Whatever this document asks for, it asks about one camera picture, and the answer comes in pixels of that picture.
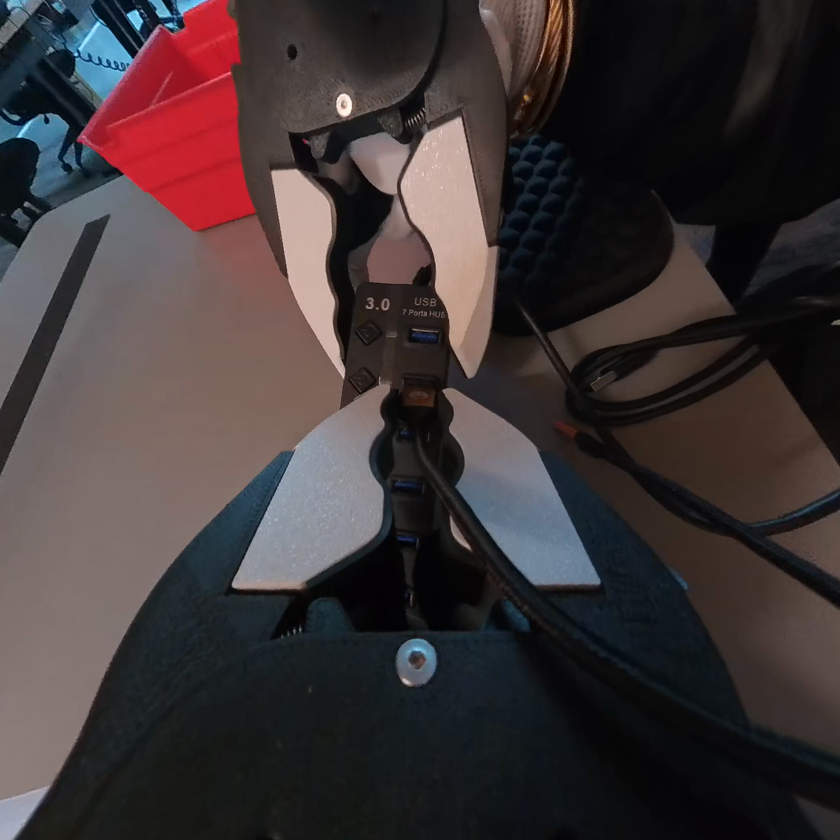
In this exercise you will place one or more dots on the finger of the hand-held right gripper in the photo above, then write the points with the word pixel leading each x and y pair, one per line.
pixel 453 216
pixel 302 229

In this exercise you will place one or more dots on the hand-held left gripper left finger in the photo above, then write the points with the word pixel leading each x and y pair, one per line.
pixel 315 518

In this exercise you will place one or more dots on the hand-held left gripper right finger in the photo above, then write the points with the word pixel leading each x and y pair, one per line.
pixel 531 512

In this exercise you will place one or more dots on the black usb hub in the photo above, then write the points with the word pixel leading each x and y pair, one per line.
pixel 377 321

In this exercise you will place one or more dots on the dark seat cushion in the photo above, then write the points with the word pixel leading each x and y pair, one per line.
pixel 577 216

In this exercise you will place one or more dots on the red plastic bin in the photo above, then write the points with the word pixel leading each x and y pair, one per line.
pixel 170 151

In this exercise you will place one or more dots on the black office chair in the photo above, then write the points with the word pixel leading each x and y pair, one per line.
pixel 19 164

